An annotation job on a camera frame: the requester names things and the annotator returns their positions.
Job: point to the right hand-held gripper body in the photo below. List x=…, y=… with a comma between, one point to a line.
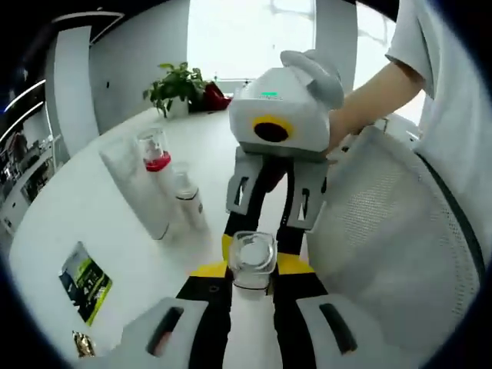
x=288, y=100

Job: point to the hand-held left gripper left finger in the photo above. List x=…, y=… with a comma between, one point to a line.
x=173, y=334

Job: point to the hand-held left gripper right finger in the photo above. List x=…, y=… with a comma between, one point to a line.
x=326, y=334

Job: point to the small clear-capped skincare bottle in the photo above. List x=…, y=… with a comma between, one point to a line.
x=251, y=307
x=190, y=200

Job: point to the gold foil skincare sachet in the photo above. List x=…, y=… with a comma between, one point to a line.
x=84, y=344

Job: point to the green black skincare packet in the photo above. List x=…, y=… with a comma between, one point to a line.
x=86, y=284

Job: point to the white skincare tube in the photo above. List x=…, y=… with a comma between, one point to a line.
x=134, y=188

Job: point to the potted green plant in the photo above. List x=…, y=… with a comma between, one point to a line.
x=180, y=86

